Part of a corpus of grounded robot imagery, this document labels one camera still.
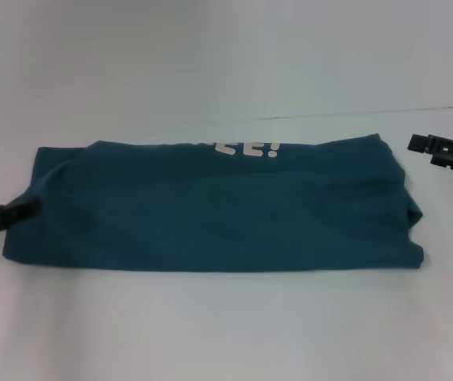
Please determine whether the teal blue t-shirt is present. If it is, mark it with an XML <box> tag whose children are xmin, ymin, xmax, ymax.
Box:
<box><xmin>2</xmin><ymin>133</ymin><xmax>425</xmax><ymax>274</ymax></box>

